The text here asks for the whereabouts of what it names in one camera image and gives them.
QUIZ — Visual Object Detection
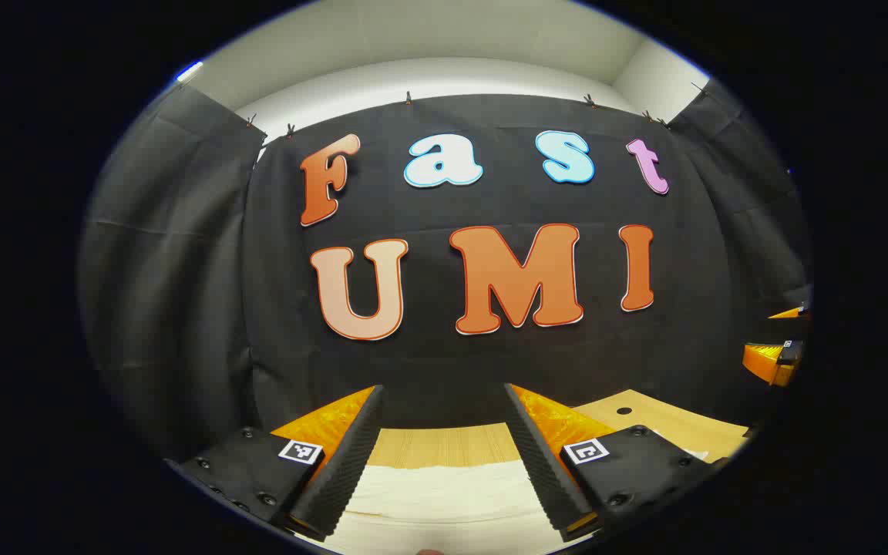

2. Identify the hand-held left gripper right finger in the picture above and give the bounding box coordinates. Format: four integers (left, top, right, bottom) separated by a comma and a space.
503, 382, 731, 542

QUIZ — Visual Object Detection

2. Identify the black backdrop cloth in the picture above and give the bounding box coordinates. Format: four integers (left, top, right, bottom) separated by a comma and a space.
78, 81, 813, 465

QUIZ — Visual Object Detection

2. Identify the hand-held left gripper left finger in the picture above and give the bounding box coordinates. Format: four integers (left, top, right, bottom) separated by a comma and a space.
169, 385, 385, 541

